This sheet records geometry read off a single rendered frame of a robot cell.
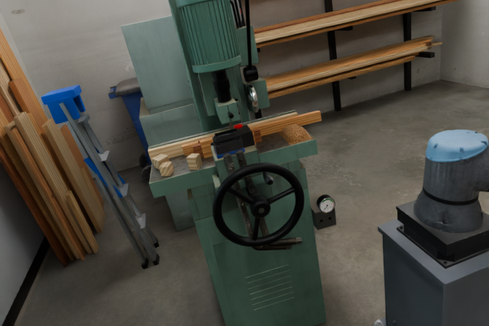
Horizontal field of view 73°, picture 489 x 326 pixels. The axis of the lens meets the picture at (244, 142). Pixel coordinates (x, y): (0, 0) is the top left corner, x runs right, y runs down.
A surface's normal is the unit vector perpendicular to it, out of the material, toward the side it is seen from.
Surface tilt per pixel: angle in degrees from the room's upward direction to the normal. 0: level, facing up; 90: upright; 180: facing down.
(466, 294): 90
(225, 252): 90
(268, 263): 90
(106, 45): 90
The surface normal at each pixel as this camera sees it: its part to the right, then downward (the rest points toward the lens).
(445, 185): -0.62, 0.39
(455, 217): -0.28, 0.08
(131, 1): 0.27, 0.32
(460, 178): -0.33, 0.42
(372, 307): -0.19, -0.91
